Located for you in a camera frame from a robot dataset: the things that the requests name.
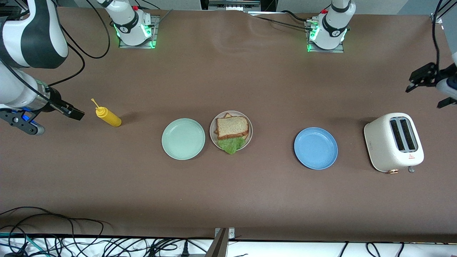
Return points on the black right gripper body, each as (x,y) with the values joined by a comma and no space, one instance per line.
(56,100)

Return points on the yellow mustard squeeze bottle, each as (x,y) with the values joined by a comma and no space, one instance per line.
(111,119)

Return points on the light-crumb bread slice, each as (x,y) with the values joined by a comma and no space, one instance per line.
(227,115)

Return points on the dark-crumb bread slice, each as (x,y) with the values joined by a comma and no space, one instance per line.
(232,126)

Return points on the green lettuce leaf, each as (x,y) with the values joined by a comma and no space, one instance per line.
(231,145)

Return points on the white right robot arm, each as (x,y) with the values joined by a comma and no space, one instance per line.
(21,35)

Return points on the green plate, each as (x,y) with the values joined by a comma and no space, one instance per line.
(183,139)

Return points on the blue plate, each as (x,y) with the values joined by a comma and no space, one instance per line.
(316,148)

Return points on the beige plate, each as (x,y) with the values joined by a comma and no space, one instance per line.
(214,123)

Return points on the white two-slot toaster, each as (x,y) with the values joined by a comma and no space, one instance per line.
(382,142)

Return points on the black power plug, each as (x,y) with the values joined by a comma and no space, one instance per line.
(185,250)

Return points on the black and silver equipment rack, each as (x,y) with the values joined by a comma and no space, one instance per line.
(234,4)

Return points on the aluminium corner frame profile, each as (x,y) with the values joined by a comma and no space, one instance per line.
(436,18)

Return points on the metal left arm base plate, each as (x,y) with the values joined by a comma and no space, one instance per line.
(339,50)

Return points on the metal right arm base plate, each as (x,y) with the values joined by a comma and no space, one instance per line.
(156,35)

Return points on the metal table edge bracket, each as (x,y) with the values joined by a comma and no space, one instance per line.
(219,246)

